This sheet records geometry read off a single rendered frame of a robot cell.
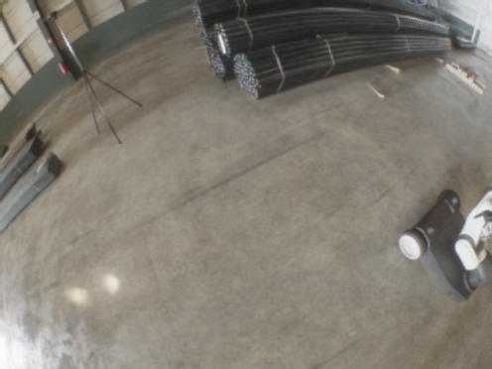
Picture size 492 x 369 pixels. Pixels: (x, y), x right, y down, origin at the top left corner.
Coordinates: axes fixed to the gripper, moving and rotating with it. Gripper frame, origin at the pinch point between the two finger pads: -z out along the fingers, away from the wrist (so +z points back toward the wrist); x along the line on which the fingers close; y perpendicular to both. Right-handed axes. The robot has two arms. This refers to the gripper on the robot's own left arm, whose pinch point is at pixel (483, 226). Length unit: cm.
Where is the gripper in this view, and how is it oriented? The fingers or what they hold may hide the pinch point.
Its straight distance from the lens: 106.7
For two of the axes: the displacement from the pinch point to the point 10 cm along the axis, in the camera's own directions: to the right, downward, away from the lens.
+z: -0.7, -3.8, -9.2
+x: -4.2, -8.3, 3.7
